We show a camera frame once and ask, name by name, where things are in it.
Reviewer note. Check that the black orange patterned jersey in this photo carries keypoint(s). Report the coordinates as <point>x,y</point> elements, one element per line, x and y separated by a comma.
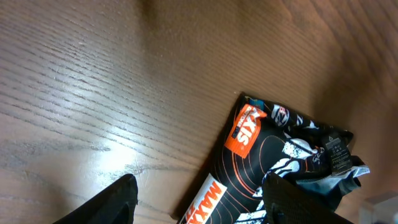
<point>262,137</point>

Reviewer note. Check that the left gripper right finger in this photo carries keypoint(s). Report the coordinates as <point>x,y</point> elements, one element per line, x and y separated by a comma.
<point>286,204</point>

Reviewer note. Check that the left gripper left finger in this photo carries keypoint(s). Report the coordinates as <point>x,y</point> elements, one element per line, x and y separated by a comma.
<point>113,205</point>

